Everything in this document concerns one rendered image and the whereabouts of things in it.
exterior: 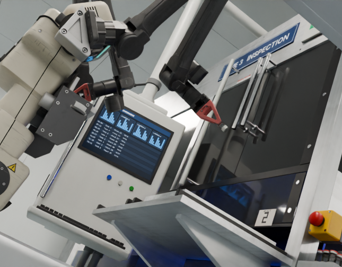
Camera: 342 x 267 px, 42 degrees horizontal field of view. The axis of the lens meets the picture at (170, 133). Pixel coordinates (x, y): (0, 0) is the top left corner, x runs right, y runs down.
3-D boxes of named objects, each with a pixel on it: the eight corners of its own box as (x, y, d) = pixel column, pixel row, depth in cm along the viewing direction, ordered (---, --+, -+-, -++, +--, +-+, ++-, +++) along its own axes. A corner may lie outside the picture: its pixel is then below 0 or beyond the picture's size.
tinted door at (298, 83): (233, 179, 181) (273, 69, 205) (312, 165, 144) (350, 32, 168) (232, 179, 181) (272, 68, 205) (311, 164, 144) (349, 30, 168)
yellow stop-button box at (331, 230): (324, 243, 129) (330, 221, 132) (344, 244, 122) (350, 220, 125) (306, 232, 126) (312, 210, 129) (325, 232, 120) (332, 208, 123)
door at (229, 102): (177, 190, 221) (216, 96, 245) (233, 179, 181) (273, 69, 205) (176, 189, 221) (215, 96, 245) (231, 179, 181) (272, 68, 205)
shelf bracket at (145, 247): (171, 289, 173) (182, 258, 178) (174, 290, 170) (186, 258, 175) (96, 252, 162) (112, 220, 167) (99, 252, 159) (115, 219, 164)
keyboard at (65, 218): (117, 252, 195) (120, 247, 196) (124, 250, 182) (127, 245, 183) (34, 212, 189) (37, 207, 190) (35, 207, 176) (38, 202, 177)
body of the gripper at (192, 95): (212, 104, 154) (198, 90, 156) (207, 96, 144) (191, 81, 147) (199, 117, 154) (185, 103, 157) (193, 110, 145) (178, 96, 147)
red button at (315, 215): (314, 229, 126) (317, 216, 127) (325, 229, 122) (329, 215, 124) (305, 223, 125) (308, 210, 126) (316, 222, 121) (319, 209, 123)
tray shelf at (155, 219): (187, 265, 188) (189, 260, 189) (310, 277, 128) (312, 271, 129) (91, 213, 172) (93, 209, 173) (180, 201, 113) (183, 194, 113)
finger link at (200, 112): (229, 118, 150) (209, 100, 153) (226, 113, 143) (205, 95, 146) (215, 132, 150) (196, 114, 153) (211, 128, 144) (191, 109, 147)
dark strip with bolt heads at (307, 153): (283, 224, 139) (339, 36, 172) (294, 223, 136) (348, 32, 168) (280, 222, 139) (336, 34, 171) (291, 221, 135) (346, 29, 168)
